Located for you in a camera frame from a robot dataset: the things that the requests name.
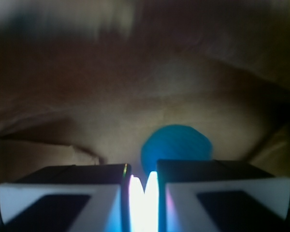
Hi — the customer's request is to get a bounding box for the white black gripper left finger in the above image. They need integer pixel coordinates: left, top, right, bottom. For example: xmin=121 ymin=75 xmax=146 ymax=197
xmin=0 ymin=163 xmax=131 ymax=232

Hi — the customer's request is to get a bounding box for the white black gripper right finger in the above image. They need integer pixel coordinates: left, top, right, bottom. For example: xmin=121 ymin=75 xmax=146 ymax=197
xmin=157 ymin=160 xmax=290 ymax=232

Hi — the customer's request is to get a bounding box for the blue dimpled ball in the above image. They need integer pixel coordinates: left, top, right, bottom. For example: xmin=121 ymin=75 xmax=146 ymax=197
xmin=140 ymin=125 xmax=213 ymax=175

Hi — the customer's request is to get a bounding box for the brown paper bag tray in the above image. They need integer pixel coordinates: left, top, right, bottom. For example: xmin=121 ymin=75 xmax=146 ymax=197
xmin=0 ymin=0 xmax=290 ymax=183

